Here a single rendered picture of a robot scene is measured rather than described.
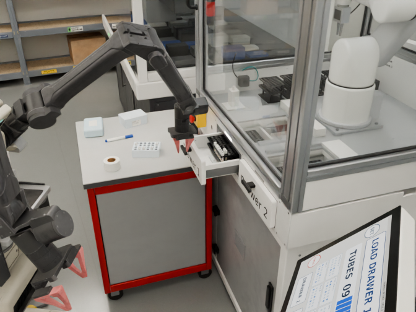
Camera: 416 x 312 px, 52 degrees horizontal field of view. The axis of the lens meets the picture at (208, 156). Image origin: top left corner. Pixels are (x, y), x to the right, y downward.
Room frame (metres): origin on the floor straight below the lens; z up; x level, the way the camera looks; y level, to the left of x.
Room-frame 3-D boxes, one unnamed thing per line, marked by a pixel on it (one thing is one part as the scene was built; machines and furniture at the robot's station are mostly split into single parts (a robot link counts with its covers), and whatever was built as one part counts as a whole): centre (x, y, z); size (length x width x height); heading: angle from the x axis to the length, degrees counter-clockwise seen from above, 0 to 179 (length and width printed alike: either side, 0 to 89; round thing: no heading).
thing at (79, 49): (5.09, 1.46, 0.28); 0.41 x 0.32 x 0.28; 114
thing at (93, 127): (1.95, 0.58, 0.78); 0.15 x 0.10 x 0.04; 14
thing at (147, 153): (1.72, 0.28, 0.78); 0.12 x 0.08 x 0.04; 90
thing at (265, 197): (1.25, -0.17, 0.87); 0.29 x 0.02 x 0.11; 18
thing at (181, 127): (1.47, 0.10, 1.03); 0.10 x 0.07 x 0.07; 108
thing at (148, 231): (1.85, 0.34, 0.38); 0.62 x 0.58 x 0.76; 18
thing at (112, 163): (1.59, 0.42, 0.78); 0.07 x 0.07 x 0.04
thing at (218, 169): (1.57, -0.14, 0.86); 0.40 x 0.26 x 0.06; 108
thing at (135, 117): (2.04, 0.40, 0.79); 0.13 x 0.09 x 0.05; 122
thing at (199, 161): (1.51, 0.06, 0.87); 0.29 x 0.02 x 0.11; 18
